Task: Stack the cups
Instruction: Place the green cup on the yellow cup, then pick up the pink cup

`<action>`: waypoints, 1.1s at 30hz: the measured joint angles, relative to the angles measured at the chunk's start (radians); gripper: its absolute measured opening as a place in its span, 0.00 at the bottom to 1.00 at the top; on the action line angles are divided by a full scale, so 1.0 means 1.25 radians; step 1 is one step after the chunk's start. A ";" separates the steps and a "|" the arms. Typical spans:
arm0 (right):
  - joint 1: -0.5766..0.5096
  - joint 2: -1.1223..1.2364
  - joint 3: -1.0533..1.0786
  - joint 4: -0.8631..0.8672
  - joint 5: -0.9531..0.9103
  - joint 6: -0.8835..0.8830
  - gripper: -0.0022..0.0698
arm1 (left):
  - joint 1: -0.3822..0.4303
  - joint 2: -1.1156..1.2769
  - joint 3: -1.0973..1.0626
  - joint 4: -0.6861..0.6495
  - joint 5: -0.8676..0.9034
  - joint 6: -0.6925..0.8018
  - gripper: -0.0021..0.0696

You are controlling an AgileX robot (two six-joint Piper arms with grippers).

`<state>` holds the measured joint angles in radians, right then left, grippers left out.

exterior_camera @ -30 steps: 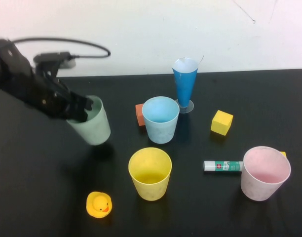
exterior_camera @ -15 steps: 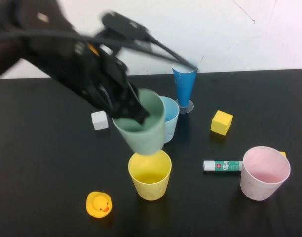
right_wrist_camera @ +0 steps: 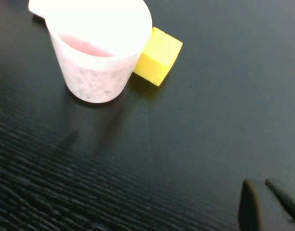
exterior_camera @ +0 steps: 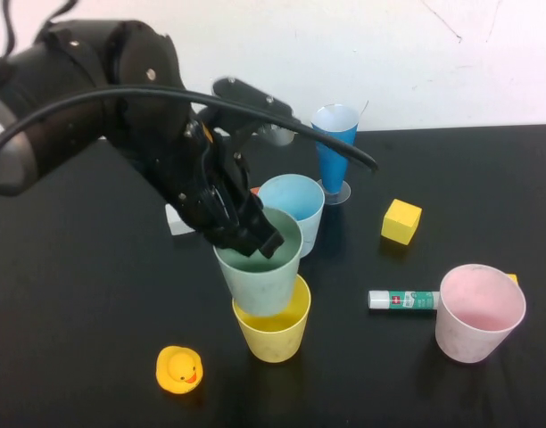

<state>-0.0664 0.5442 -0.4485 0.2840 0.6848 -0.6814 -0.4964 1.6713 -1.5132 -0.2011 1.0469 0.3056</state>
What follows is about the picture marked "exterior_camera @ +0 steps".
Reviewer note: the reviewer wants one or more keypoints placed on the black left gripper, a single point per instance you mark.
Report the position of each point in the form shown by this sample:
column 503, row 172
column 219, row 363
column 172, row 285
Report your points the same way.
column 197, row 178

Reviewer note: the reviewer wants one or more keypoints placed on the light green plastic cup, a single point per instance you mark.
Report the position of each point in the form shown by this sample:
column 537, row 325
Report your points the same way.
column 259, row 290

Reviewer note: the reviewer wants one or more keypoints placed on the light blue plastic cup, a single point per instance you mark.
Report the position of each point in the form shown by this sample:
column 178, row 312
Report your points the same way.
column 295, row 200

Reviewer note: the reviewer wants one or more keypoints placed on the light pink plastic cup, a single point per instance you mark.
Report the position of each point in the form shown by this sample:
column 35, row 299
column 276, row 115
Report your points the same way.
column 465, row 339

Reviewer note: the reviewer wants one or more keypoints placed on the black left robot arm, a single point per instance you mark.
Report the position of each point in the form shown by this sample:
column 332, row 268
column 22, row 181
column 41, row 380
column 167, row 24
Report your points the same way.
column 76, row 67

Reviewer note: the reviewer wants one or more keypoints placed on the orange foam block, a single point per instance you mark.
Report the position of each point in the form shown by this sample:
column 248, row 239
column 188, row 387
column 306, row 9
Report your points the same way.
column 255, row 191

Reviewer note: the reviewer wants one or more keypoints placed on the white foam block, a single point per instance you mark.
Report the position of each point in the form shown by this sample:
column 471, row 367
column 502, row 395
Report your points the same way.
column 177, row 227

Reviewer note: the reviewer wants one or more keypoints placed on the yellow plastic cup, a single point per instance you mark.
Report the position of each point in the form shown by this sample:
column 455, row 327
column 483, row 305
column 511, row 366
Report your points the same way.
column 273, row 339

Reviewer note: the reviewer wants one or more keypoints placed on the blue paper cone glass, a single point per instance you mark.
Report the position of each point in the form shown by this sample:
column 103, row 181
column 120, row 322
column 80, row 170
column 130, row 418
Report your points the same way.
column 333, row 165

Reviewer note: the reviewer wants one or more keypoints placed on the yellow rubber duck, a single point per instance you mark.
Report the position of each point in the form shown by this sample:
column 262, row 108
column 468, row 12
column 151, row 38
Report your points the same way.
column 180, row 370

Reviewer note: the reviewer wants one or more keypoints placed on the yellow foam cube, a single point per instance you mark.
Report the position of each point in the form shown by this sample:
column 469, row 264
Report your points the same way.
column 400, row 223
column 512, row 278

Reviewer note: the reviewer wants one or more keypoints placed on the green white glue stick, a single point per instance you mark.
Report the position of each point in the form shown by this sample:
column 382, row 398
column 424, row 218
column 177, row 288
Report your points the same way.
column 402, row 299

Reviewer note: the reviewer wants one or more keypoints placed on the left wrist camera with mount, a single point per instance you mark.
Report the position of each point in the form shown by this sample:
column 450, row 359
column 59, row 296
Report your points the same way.
column 250, row 96

